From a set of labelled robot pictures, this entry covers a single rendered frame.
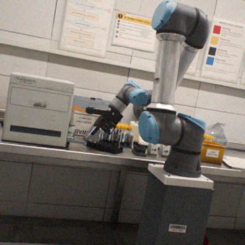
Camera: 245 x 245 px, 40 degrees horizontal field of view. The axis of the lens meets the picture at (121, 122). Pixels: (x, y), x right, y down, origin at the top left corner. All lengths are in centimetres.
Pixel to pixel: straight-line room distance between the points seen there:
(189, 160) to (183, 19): 52
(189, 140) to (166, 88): 22
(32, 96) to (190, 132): 69
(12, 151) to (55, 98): 29
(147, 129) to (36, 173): 117
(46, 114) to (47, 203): 93
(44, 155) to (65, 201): 85
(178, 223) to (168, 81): 53
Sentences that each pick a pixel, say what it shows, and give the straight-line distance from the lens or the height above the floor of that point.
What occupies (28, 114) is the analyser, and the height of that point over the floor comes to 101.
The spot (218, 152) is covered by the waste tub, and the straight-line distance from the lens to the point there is 188.
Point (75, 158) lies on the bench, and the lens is 154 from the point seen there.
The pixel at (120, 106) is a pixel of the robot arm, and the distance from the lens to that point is 159.
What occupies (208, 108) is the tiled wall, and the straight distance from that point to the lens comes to 248.
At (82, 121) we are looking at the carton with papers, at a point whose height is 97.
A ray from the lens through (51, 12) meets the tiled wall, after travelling 219.
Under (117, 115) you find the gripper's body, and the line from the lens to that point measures 161.
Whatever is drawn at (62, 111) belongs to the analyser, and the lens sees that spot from 154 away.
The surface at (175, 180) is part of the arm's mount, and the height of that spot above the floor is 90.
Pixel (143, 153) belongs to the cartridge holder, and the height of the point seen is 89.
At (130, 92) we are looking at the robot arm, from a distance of 151.
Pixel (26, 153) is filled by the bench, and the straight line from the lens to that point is 153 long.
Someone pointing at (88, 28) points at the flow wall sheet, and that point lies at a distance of 219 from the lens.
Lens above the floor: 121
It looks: 7 degrees down
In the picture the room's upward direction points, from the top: 10 degrees clockwise
